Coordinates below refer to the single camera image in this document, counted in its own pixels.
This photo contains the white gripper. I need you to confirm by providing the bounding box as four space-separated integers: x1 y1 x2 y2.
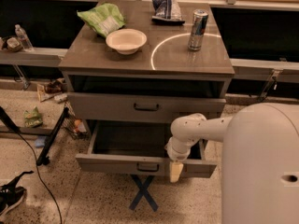
165 137 191 183

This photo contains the black sneaker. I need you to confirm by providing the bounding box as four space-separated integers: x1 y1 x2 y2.
0 171 33 218

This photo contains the blue chip bag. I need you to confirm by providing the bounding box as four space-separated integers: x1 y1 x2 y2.
151 0 185 25

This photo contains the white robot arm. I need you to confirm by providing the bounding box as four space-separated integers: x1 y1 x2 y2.
166 103 299 224

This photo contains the green chip bag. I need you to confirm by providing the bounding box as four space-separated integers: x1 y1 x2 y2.
77 3 125 37

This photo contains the silver blue energy drink can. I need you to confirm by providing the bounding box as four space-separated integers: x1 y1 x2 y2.
188 9 208 51

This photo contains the black floor cable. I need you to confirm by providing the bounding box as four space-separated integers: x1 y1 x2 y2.
0 106 64 224

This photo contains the grey drawer cabinet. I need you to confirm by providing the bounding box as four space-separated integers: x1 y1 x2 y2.
58 0 235 142

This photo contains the black tripod leg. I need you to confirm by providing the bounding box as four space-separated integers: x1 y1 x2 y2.
36 107 69 166

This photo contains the clear water bottle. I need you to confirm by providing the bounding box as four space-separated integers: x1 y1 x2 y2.
15 24 34 52

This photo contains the wire basket with items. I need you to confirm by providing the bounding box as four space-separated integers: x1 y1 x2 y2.
63 102 89 140

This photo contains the grey top drawer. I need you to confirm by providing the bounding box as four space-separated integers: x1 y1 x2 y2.
68 92 226 123

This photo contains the small green bag on floor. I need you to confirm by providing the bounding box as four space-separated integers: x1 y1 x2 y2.
24 106 43 128

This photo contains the white bowl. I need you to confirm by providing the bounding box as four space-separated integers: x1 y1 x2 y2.
106 29 147 55

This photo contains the crumpled snack wrapper on floor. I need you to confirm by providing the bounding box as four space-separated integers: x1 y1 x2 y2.
36 78 65 102

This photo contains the round container on shelf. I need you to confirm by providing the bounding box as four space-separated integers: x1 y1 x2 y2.
1 36 22 52

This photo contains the blue tape cross mark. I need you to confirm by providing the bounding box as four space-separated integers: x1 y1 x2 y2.
129 175 158 212

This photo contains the grey drawer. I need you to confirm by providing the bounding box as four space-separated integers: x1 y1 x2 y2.
68 92 226 123
75 120 218 179

